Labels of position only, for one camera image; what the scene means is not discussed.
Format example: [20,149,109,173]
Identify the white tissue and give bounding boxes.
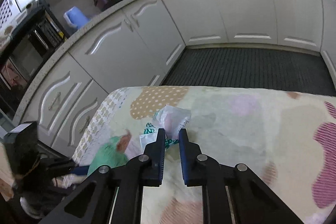
[152,105,191,140]

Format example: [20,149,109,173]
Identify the white lower kitchen cabinets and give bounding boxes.
[13,0,335,154]

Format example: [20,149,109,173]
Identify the green plush cloth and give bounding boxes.
[87,130,131,176]

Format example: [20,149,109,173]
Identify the patterned quilted table cover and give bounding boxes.
[72,86,335,223]

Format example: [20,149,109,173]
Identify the black ribbed floor mat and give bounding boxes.
[163,48,335,96]

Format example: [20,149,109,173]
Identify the black microwave oven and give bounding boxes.
[1,5,69,118]

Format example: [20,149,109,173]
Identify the blue plastic jug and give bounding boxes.
[63,6,89,30]

